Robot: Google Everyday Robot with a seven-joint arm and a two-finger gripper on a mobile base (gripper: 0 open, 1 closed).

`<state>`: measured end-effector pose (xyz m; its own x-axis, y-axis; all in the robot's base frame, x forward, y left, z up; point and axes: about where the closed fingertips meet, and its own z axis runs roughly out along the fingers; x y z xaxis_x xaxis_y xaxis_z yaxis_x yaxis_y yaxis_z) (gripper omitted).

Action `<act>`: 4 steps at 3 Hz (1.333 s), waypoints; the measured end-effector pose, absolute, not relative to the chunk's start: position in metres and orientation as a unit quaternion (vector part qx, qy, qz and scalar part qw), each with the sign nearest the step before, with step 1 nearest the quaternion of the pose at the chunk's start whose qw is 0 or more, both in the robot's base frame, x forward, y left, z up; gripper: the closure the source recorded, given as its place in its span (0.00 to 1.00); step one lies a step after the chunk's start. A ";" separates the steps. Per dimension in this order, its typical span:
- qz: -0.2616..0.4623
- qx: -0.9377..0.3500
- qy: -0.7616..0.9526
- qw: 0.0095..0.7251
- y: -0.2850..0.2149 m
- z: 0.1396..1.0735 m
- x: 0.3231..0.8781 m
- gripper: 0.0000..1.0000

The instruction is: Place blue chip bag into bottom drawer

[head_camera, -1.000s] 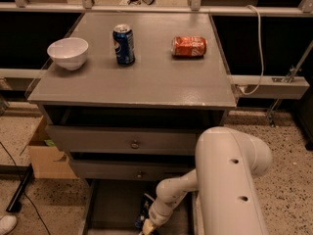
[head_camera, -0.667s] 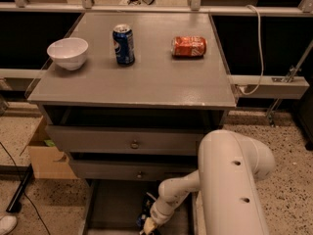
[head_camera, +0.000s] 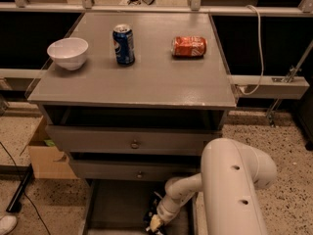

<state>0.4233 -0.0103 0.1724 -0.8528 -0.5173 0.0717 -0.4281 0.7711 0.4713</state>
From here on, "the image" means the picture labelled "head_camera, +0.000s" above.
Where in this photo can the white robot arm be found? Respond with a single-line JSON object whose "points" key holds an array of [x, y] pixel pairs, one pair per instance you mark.
{"points": [[231, 172]]}

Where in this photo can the grey top drawer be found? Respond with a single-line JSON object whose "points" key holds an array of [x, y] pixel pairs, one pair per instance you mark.
{"points": [[78, 139]]}

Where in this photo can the black bar on floor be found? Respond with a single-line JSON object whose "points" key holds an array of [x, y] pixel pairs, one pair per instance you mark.
{"points": [[24, 173]]}

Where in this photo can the white shoe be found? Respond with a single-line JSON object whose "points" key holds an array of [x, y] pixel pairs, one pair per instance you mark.
{"points": [[7, 224]]}

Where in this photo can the metal railing frame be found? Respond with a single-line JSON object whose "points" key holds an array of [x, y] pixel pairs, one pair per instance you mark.
{"points": [[156, 4]]}

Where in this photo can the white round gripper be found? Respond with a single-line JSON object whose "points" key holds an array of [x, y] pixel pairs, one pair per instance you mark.
{"points": [[163, 213]]}

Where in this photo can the blue Pepsi can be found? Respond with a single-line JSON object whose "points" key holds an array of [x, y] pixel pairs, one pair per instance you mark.
{"points": [[123, 44]]}

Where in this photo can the grey open bottom drawer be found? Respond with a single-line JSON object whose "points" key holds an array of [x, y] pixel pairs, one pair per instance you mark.
{"points": [[119, 207]]}

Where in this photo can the white ceramic bowl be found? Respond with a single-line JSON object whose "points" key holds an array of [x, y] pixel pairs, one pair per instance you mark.
{"points": [[69, 53]]}

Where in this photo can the blue Kettle chip bag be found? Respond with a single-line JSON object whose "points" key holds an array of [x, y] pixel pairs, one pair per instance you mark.
{"points": [[152, 210]]}

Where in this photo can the grey middle drawer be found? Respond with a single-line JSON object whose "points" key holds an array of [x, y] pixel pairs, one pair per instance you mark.
{"points": [[131, 170]]}

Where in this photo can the orange soda can lying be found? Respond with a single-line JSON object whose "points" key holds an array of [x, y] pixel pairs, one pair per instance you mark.
{"points": [[188, 46]]}

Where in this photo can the grey drawer cabinet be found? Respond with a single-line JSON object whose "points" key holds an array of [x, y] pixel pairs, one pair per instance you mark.
{"points": [[158, 91]]}

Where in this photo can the cardboard box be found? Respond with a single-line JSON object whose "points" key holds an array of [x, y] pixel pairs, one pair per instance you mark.
{"points": [[47, 161]]}

